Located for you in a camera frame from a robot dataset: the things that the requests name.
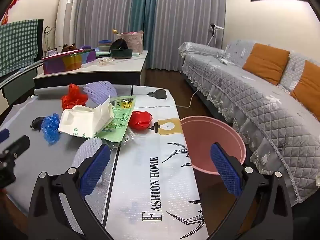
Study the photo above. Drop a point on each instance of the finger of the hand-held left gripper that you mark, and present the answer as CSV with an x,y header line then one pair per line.
x,y
3,135
18,145

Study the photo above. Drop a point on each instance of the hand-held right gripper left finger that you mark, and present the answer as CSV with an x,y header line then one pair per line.
x,y
96,170

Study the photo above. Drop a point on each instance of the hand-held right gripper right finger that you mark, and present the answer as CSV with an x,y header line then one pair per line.
x,y
226,170

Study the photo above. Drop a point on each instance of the pale purple foam net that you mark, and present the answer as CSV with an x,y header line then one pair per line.
x,y
83,152

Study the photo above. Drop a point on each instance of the black plastic bag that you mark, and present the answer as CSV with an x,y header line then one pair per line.
x,y
37,123

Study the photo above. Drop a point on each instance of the blue plastic bag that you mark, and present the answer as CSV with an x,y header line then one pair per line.
x,y
50,127

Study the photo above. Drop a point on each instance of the pink plastic bin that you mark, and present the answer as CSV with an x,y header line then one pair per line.
x,y
212,132

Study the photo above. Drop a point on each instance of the clear plastic wrap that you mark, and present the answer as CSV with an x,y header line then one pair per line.
x,y
127,137

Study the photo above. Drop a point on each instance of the white paper bag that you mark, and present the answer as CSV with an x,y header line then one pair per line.
x,y
77,122

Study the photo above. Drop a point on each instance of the green plastic package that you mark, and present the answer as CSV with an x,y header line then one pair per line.
x,y
120,122

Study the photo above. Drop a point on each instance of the red plastic bag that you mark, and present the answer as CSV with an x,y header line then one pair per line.
x,y
140,120
72,97

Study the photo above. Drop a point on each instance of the printed table cloth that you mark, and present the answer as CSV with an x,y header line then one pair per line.
x,y
130,180

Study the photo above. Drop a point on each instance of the dark television cabinet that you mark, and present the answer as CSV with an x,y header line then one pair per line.
x,y
17,87

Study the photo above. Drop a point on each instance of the grey quilted sofa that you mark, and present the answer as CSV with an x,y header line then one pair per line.
x,y
250,105

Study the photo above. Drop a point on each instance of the green checked cloth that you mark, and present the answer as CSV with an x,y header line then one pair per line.
x,y
17,45

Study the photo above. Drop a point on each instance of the colourful box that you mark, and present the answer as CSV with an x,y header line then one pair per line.
x,y
65,62

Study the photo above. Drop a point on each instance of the black television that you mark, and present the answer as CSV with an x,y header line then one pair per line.
x,y
40,37

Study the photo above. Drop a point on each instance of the white top side desk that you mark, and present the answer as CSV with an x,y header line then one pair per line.
x,y
120,67

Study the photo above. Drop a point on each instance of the bamboo plant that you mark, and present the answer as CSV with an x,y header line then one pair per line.
x,y
47,37

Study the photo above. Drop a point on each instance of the brown figurine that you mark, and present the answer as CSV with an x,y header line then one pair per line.
x,y
68,48

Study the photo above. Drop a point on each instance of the clear packet of small rings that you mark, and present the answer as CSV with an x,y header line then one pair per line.
x,y
106,61

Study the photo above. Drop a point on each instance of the white power strip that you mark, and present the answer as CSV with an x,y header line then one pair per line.
x,y
226,60

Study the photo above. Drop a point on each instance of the orange cushion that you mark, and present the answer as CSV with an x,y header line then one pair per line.
x,y
310,87
265,62

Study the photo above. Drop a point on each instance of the mint green box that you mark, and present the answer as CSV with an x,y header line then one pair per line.
x,y
102,53

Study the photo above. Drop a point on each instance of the purple bowl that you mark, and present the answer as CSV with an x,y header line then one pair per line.
x,y
85,46

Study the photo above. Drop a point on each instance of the dark green box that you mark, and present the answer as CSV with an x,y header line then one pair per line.
x,y
121,53

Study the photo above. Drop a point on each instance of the stack of coloured bowls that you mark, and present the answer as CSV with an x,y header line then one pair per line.
x,y
105,45

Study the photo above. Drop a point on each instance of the black oval lid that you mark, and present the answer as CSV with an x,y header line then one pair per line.
x,y
118,43

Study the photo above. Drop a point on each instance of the pink lace basket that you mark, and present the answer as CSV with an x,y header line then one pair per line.
x,y
132,42

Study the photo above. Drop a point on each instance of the white standing air conditioner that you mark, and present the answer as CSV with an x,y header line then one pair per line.
x,y
66,17

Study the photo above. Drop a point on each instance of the grey curtain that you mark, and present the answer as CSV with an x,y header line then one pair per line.
x,y
105,10
187,17

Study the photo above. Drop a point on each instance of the teal curtain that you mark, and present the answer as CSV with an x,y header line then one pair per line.
x,y
141,17

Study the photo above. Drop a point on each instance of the small photo frame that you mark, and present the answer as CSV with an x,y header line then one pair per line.
x,y
50,52

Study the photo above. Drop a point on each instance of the red wall decoration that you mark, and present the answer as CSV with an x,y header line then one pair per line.
x,y
15,0

